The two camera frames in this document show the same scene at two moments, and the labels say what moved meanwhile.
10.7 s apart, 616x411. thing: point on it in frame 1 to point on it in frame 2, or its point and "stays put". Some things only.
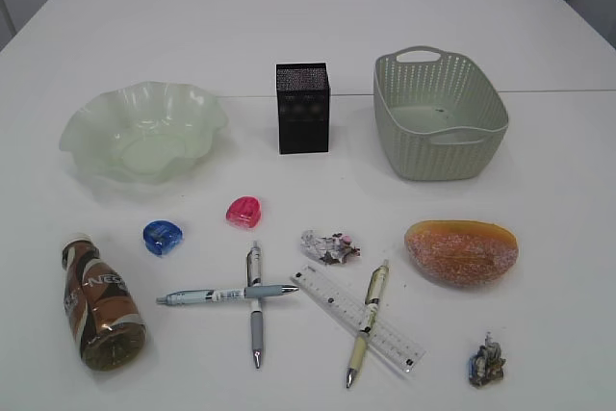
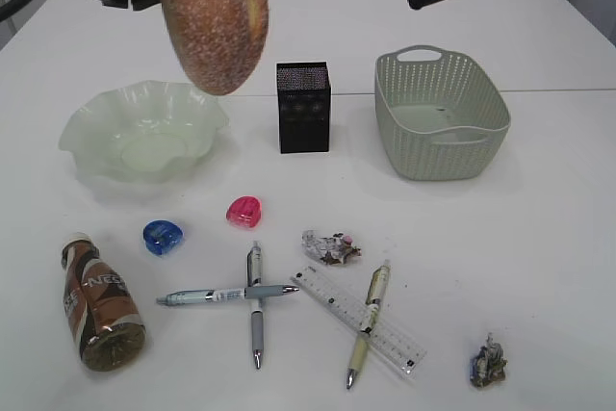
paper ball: (335, 248) stays put
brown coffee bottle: (103, 306) stays put
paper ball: (487, 366) stays put
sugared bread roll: (460, 252) to (218, 20)
